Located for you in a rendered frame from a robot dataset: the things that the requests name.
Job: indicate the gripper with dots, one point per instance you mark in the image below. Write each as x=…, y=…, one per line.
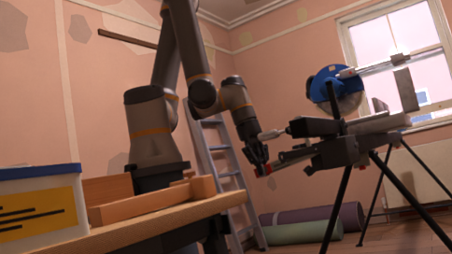
x=250, y=132

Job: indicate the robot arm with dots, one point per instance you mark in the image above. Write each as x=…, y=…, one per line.
x=152, y=116

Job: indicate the silver clamp lever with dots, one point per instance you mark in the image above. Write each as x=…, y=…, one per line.
x=270, y=135

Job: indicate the beech rest block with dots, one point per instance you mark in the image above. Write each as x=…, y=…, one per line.
x=203, y=186

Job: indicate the black mitre-saw stand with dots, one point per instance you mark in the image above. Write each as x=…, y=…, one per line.
x=339, y=148

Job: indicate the blue mitre saw head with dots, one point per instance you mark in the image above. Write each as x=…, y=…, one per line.
x=333, y=88

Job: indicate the grey saw table beam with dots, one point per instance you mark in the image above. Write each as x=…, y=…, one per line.
x=381, y=123

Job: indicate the grey upright block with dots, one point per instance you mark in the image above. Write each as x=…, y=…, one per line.
x=406, y=90

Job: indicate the grey stepladder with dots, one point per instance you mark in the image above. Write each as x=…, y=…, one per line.
x=219, y=148

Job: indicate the purple rolled mat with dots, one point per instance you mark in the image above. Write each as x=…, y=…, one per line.
x=314, y=213

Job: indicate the green rolled mat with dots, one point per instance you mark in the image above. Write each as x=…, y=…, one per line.
x=303, y=232

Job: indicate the wooden top workbench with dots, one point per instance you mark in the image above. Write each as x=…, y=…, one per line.
x=159, y=226

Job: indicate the long light wood beam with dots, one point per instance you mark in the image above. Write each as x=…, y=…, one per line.
x=141, y=208

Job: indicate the brown wood board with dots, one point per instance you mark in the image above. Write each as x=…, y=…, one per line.
x=107, y=189

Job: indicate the cream radiator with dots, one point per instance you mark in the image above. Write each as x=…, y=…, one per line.
x=423, y=173

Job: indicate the white framed window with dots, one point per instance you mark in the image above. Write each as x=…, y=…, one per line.
x=388, y=35

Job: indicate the white tub blue lid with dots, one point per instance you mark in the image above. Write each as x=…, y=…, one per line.
x=39, y=204

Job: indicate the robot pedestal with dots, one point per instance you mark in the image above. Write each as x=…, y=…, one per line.
x=159, y=178

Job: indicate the dark wooden wall batten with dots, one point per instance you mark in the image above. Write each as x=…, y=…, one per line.
x=127, y=39

